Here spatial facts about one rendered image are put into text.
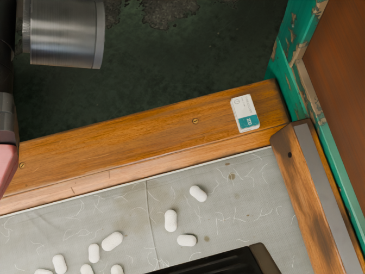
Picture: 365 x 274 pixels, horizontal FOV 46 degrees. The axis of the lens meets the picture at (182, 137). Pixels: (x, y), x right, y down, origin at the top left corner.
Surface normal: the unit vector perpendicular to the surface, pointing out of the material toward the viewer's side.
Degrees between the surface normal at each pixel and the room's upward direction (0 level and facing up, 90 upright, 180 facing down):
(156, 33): 0
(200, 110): 0
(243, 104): 0
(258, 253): 58
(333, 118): 89
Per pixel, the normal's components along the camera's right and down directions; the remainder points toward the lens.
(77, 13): 0.30, -0.31
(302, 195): -0.91, 0.11
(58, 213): -0.04, -0.32
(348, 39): -0.97, 0.25
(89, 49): 0.24, 0.61
